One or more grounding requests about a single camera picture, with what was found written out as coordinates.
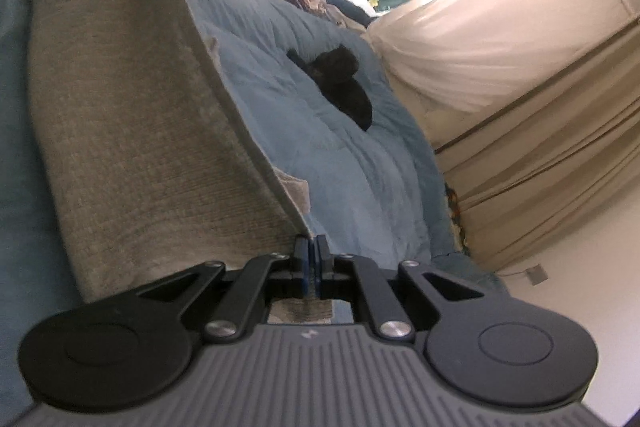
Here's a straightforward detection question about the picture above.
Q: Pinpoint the white sheer curtain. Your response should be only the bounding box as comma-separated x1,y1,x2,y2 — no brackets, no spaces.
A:
366,0,639,146

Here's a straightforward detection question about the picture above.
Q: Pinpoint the wall power socket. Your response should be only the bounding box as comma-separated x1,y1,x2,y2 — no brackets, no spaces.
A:
525,265,549,286

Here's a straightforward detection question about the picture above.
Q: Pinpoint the blue bed blanket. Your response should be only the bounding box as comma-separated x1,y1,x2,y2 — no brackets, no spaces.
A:
1,0,502,421

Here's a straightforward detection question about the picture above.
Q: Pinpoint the beige curtain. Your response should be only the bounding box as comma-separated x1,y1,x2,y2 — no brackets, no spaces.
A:
435,22,639,271

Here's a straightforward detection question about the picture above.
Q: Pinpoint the grey knit short-sleeve shirt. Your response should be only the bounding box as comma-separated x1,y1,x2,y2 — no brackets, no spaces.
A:
28,0,308,303

